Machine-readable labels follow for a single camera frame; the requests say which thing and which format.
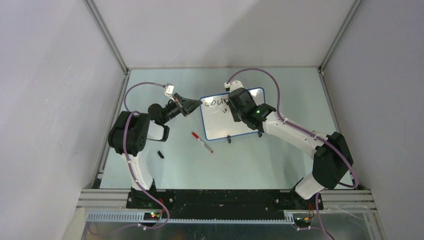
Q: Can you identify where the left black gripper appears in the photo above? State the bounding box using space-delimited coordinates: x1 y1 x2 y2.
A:
161 93 202 124

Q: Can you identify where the blue framed whiteboard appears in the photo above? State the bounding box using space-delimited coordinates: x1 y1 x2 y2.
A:
199 92 258 141

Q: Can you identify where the black marker cap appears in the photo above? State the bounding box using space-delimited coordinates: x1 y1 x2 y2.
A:
157 151 165 159

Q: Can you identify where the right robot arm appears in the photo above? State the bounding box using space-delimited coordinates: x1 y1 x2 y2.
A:
227 86 353 209

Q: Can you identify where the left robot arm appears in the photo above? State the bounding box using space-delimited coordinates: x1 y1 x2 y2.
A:
108 93 202 208

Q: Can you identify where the red whiteboard marker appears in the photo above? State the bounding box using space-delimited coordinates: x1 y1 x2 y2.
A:
191 132 214 154

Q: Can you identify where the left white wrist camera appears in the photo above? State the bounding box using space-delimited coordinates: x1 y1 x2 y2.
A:
164 83 175 101

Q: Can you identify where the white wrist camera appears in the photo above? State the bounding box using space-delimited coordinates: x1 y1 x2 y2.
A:
164 83 175 101
224 80 244 93

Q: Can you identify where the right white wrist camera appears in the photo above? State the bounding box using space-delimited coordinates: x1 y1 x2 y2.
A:
224 80 244 93

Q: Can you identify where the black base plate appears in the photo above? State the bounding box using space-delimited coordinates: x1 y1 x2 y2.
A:
126 188 324 221

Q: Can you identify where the aluminium frame rail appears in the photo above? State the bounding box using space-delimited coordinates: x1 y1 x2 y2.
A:
77 189 377 225

